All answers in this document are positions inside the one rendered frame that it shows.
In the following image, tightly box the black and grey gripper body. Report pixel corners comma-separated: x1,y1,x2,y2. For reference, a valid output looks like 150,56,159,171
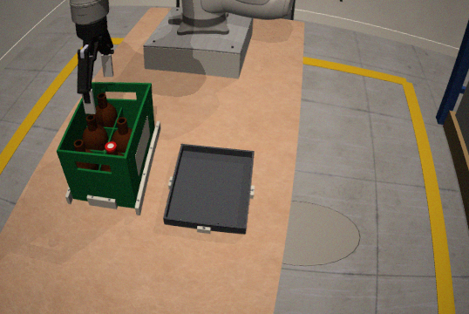
75,16,107,56

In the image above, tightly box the dark green crate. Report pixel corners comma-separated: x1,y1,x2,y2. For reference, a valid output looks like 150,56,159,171
57,83,155,208

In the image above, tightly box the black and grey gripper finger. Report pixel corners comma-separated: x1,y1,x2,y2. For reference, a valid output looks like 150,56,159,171
77,42,99,114
99,30,114,77

